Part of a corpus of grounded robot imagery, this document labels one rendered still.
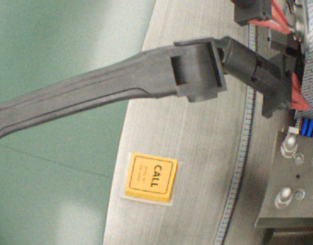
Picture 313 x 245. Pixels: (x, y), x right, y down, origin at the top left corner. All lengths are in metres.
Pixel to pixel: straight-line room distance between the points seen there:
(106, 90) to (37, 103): 0.11
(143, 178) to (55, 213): 0.99
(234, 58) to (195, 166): 0.29
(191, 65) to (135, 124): 0.31
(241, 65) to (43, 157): 1.30
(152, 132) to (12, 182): 1.03
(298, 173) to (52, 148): 1.27
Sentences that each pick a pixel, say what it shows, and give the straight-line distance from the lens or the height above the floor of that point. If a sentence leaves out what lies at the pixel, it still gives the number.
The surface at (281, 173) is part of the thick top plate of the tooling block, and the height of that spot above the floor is 1.03.
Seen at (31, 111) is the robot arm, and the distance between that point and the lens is 1.19.
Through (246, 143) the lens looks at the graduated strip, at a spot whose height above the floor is 0.90.
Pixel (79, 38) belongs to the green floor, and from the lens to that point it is 2.67.
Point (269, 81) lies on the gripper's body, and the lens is 1.30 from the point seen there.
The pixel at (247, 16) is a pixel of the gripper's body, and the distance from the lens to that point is 1.16.
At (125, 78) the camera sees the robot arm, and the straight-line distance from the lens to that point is 1.21.
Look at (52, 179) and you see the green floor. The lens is 2.47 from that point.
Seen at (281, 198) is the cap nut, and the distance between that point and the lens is 1.31.
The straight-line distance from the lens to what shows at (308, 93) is 1.33.
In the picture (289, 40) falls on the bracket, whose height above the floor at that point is 1.16.
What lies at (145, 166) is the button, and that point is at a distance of 1.47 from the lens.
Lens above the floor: 2.27
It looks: 64 degrees down
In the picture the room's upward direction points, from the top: 1 degrees clockwise
